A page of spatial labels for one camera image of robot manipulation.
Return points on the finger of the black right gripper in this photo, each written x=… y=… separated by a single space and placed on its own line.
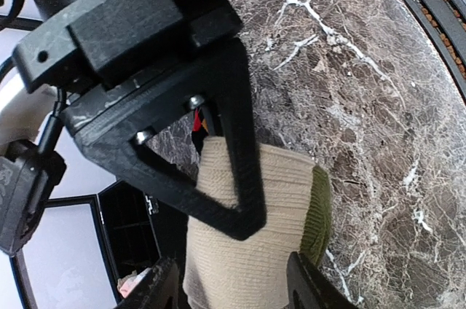
x=105 y=123

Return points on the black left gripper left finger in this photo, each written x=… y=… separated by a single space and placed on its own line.
x=158 y=289

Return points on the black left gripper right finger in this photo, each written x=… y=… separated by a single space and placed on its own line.
x=309 y=288

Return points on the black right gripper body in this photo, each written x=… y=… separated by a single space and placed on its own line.
x=83 y=42

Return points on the black argyle orange red sock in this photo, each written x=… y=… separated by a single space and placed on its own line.
x=202 y=127

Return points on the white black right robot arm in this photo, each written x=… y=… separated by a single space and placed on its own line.
x=133 y=68

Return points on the pink white rolled sock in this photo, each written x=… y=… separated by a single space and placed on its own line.
x=128 y=283

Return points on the black box with glass lid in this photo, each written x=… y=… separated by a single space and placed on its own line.
x=85 y=246

